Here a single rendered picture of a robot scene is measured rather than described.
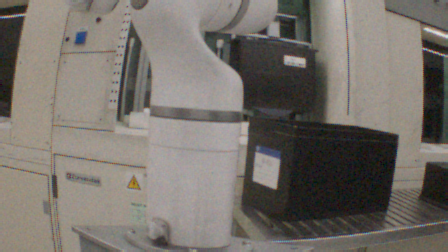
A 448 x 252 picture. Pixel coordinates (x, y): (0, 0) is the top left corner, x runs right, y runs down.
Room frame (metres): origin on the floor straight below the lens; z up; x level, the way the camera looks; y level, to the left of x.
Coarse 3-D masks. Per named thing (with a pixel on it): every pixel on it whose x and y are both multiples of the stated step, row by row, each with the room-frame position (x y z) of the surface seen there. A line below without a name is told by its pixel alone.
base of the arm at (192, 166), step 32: (160, 128) 0.97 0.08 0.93; (192, 128) 0.95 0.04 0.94; (224, 128) 0.97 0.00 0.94; (160, 160) 0.97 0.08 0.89; (192, 160) 0.95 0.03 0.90; (224, 160) 0.97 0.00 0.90; (160, 192) 0.97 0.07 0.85; (192, 192) 0.95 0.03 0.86; (224, 192) 0.98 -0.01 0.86; (160, 224) 0.96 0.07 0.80; (192, 224) 0.95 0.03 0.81; (224, 224) 0.98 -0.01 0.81
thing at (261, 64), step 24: (240, 48) 1.97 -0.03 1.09; (264, 48) 1.98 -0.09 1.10; (288, 48) 1.99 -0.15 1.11; (240, 72) 1.97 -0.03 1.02; (264, 72) 1.98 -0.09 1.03; (288, 72) 1.99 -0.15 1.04; (312, 72) 2.00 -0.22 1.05; (264, 96) 1.98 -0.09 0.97; (288, 96) 1.99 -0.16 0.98; (312, 96) 2.00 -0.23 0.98
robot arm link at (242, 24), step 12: (252, 0) 0.99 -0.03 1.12; (264, 0) 1.00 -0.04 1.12; (276, 0) 1.03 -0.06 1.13; (240, 12) 0.99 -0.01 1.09; (252, 12) 1.00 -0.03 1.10; (264, 12) 1.01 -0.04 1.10; (276, 12) 1.04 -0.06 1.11; (228, 24) 1.00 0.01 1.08; (240, 24) 1.01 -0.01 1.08; (252, 24) 1.02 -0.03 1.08; (264, 24) 1.03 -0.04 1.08
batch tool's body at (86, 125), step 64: (128, 0) 1.68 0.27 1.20; (320, 0) 2.09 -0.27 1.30; (64, 64) 1.67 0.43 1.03; (128, 64) 2.14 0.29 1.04; (320, 64) 2.13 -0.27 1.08; (384, 64) 1.71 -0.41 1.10; (64, 128) 1.67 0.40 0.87; (128, 128) 1.87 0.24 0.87; (384, 128) 1.71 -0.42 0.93; (64, 192) 1.67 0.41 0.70; (128, 192) 1.69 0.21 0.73
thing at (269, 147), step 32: (256, 128) 1.50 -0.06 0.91; (288, 128) 1.34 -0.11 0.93; (320, 128) 1.60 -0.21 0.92; (352, 128) 1.63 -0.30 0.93; (256, 160) 1.48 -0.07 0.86; (288, 160) 1.32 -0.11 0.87; (320, 160) 1.31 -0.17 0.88; (352, 160) 1.33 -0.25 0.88; (384, 160) 1.36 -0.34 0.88; (256, 192) 1.47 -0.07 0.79; (288, 192) 1.30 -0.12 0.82; (320, 192) 1.31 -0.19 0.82; (352, 192) 1.34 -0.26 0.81; (384, 192) 1.36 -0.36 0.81
